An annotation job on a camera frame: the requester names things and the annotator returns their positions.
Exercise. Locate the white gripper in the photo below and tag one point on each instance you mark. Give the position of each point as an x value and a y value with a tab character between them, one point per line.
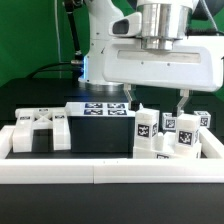
194	63

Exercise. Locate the white chair seat part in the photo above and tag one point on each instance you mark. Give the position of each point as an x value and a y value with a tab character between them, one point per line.
164	147

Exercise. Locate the white chair back part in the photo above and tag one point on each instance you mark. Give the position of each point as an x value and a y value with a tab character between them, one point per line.
30	120

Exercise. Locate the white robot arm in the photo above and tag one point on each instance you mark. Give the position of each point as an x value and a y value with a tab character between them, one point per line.
150	47

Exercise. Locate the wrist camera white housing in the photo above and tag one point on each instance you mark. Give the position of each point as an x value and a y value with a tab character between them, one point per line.
129	26

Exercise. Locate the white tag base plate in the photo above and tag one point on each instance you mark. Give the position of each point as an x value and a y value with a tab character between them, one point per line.
98	109

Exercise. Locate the white U-shaped fence frame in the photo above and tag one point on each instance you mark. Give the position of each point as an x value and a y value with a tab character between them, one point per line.
104	171

